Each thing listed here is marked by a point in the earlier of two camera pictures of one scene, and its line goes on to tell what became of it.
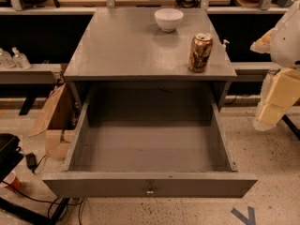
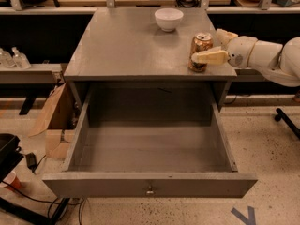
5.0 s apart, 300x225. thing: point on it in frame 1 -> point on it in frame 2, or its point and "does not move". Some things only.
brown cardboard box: (57, 119) does not move
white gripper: (287, 46) -> (242, 52)
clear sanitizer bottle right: (20, 59) does not move
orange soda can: (200, 52) does not move
